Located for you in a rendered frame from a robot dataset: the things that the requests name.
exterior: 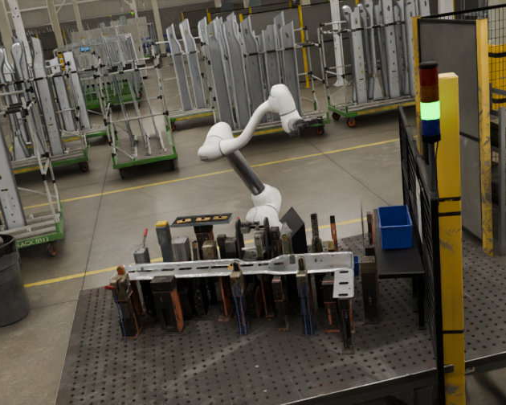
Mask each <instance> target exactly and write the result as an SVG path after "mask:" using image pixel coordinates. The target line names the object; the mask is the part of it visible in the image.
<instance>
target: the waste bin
mask: <svg viewBox="0 0 506 405"><path fill-rule="evenodd" d="M21 267H22V261H21V258H20V254H19V250H18V246H17V239H16V237H15V236H14V235H9V234H0V326H5V325H10V324H12V323H15V322H16V321H19V320H21V319H22V318H24V317H25V316H26V315H27V314H28V312H29V305H28V301H27V295H26V292H25V288H24V285H23V282H22V275H21V271H20V268H21Z"/></svg>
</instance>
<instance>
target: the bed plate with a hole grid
mask: <svg viewBox="0 0 506 405"><path fill-rule="evenodd" d="M337 244H338V251H339V252H346V251H349V252H352V253H353V254H354V255H355V256H359V257H360V256H362V255H364V246H363V236H362V234H360V235H352V236H350V237H344V238H339V239H337ZM462 257H463V325H464V359H465V369H467V368H472V367H475V366H481V365H485V364H488V363H492V362H498V361H502V360H505V359H506V267H505V266H503V265H502V264H501V263H499V262H498V261H497V260H495V259H493V258H492V257H490V255H488V254H487V253H485V252H484V251H482V250H481V249H479V248H478V247H477V246H475V245H474V244H473V243H471V242H469V241H468V240H467V239H465V238H463V237H462ZM310 276H311V283H312V296H313V303H314V304H315V306H314V313H313V321H314V323H315V324H316V325H317V329H316V331H314V332H315V333H314V334H313V335H307V336H303V337H301V336H300V334H301V333H302V331H303V329H302V320H301V318H302V314H301V313H294V303H293V298H292V299H289V304H290V309H289V313H286V314H287V321H288V330H290V331H289V332H287V331H282V332H281V331H278V329H277V328H276V327H277V325H278V324H277V323H278V321H277V316H278V315H277V309H275V315H274V317H265V308H264V303H263V300H261V301H262V306H263V307H262V309H261V313H260V315H259V318H256V319H250V322H251V324H252V329H253V330H252V332H251V334H248V335H243V334H238V332H237V331H238V330H237V329H238V324H237V319H236V317H234V315H235V311H236V308H235V307H234V309H233V312H232V314H231V318H230V320H229V321H226V322H218V319H219V317H220V311H219V307H218V305H211V304H210V300H211V297H210V290H207V295H208V299H209V304H210V306H209V307H211V308H216V310H215V312H214V316H213V317H212V320H210V321H193V319H194V316H195V314H196V312H197V305H195V310H196V312H195V314H194V316H193V319H192V320H188V321H183V322H184V325H190V326H191V327H190V330H189V332H188V334H187V335H185V336H160V337H157V336H156V334H157V332H158V330H159V329H160V322H159V318H158V316H157V319H156V321H145V319H146V318H147V316H148V314H147V311H146V310H145V313H144V314H143V316H142V317H141V319H140V320H139V322H140V325H141V328H143V332H142V333H141V334H138V336H137V339H136V341H135V340H133V339H129V340H128V339H127V340H126V341H124V340H122V341H120V340H121V338H122V333H121V329H120V323H119V321H120V315H119V312H118V308H117V305H116V302H113V301H114V300H113V296H112V290H109V289H105V288H104V286H101V287H97V288H90V289H85V290H82V291H80V292H79V296H78V301H77V303H76V307H75V314H74V320H73V322H72V326H71V332H70V337H69V340H68V344H67V351H66V355H65V359H64V363H63V369H62V373H61V377H60V381H59V388H58V391H57V396H56V400H55V405H316V404H319V403H326V402H329V401H333V400H336V399H343V398H346V397H349V396H353V395H359V394H363V393H366V392H370V391H376V390H380V389H383V388H387V387H393V386H397V385H400V384H403V383H410V382H413V381H417V380H421V379H425V378H430V377H434V376H437V367H436V361H435V355H434V351H433V346H432V343H431V336H430V331H429V328H428V324H427V319H426V313H425V312H424V317H425V323H426V329H418V323H417V321H418V313H413V310H412V306H411V302H418V300H417V297H412V292H411V290H413V289H412V278H397V279H382V280H379V279H378V274H377V282H378V292H379V295H377V299H378V304H379V311H378V314H379V318H380V324H376V325H365V323H364V315H365V314H364V305H363V296H362V286H361V273H360V267H359V275H354V297H351V301H352V319H353V322H355V334H352V339H353V341H354V342H355V354H346V355H342V342H343V333H342V327H341V328H340V333H339V332H338V333H327V332H326V325H325V324H326V318H325V312H317V308H318V305H317V298H316V284H315V277H314V275H313V273H311V274H310ZM230 299H231V305H234V306H235V300H233V297H230Z"/></svg>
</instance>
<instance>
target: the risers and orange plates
mask: <svg viewBox="0 0 506 405"><path fill-rule="evenodd" d="M280 276H281V280H282V285H283V289H284V309H285V313H289V309H290V304H289V299H288V287H287V281H286V277H285V275H280ZM176 281H177V291H178V298H179V302H180V306H181V311H182V318H183V321H188V320H192V319H193V316H194V314H195V312H196V310H195V306H194V300H193V296H192V293H191V290H190V287H185V286H184V285H182V283H181V279H180V278H176ZM247 303H248V308H249V316H250V319H256V318H259V315H260V313H261V309H262V307H263V306H262V301H261V296H260V290H259V286H258V287H257V288H256V283H249V285H248V287H247Z"/></svg>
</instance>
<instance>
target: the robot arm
mask: <svg viewBox="0 0 506 405"><path fill-rule="evenodd" d="M268 112H273V113H278V114H279V115H280V119H281V122H282V127H283V129H284V131H285V132H287V133H288V134H289V136H290V137H292V136H294V137H296V136H301V135H300V133H303V132H304V131H305V130H306V129H307V127H310V126H311V125H314V124H317V123H318V124H324V122H323V120H324V119H323V117H322V116H320V117H316V118H311V119H310V121H305V120H304V119H302V118H300V115H299V113H298V112H297V110H296V106H295V102H294V100H293V98H292V94H291V93H290V92H289V90H288V88H287V87H286V86H285V85H283V84H277V85H274V86H273V87H272V88H271V96H269V97H268V100H267V101H266V102H264V103H263V104H261V105H260V106H259V107H258V108H257V109H256V111H255V113H254V114H253V116H252V118H251V119H250V121H249V123H248V124H247V127H246V128H245V129H244V131H243V133H242V134H241V135H240V136H239V137H236V138H234V137H233V134H232V131H231V127H230V126H229V125H228V124H227V123H225V122H219V123H217V124H216V125H213V126H212V128H211V129H210V131H209V132H208V134H207V137H206V141H205V143H204V144H203V146H202V147H201V148H200V149H199V150H198V157H199V158H200V160H202V161H204V162H212V161H216V160H218V159H221V158H225V159H226V160H227V161H228V162H229V164H230V165H231V167H232V168H233V169H234V171H235V172H236V173H237V175H238V176H239V177H240V178H241V179H242V181H243V182H244V184H245V185H246V186H247V188H248V189H249V191H250V192H251V199H252V201H253V203H254V205H255V207H253V208H252V209H250V210H249V211H248V213H247V217H246V219H247V221H248V222H252V221H255V222H258V221H260V225H259V226H261V225H263V220H264V217H268V220H269V227H270V228H271V227H280V244H281V239H282V234H283V233H287V234H288V235H290V234H291V233H292V230H291V229H289V227H288V225H287V223H285V222H284V223H283V224H282V223H281V222H280V221H279V218H278V214H279V212H280V207H281V195H280V192H279V191H278V190H277V189H276V188H275V187H272V186H269V185H266V184H263V183H262V182H261V180H260V179H259V177H258V176H257V174H256V173H255V171H254V170H253V169H252V168H251V167H250V165H249V164H248V162H247V161H246V159H245V158H244V157H243V155H242V154H241V153H240V152H239V149H240V148H242V147H244V146H245V145H246V144H247V143H248V142H249V140H250V139H251V138H252V136H253V134H254V132H255V130H256V129H257V127H258V125H259V123H260V121H261V119H262V118H263V116H264V114H265V113H268Z"/></svg>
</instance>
